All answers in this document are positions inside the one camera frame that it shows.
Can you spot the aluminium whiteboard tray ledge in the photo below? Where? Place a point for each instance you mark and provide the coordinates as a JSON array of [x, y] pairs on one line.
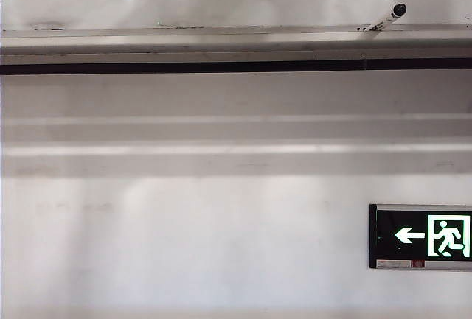
[[184, 48]]

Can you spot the white marker with black cap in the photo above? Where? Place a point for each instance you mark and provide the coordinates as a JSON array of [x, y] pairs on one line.
[[385, 21]]

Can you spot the black green emergency exit sign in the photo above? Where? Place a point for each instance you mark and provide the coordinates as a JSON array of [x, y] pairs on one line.
[[413, 236]]

